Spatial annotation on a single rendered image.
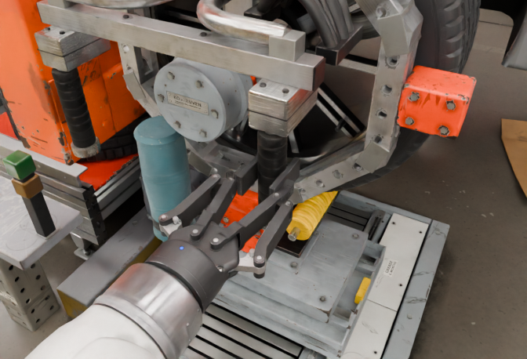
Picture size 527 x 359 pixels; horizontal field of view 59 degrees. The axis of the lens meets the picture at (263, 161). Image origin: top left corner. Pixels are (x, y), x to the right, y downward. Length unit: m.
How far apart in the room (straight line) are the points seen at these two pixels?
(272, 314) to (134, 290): 0.86
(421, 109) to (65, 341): 0.53
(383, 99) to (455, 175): 1.35
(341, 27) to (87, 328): 0.41
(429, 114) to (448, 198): 1.23
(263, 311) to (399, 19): 0.85
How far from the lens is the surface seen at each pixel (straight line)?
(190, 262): 0.45
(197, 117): 0.70
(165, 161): 0.85
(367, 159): 0.78
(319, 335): 1.23
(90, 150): 0.80
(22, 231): 1.17
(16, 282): 1.42
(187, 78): 0.67
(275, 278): 1.25
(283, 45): 0.51
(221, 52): 0.56
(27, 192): 1.04
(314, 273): 1.26
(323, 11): 0.57
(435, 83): 0.72
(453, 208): 1.89
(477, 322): 1.57
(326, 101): 0.90
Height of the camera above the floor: 1.20
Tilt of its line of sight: 38 degrees down
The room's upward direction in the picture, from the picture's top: straight up
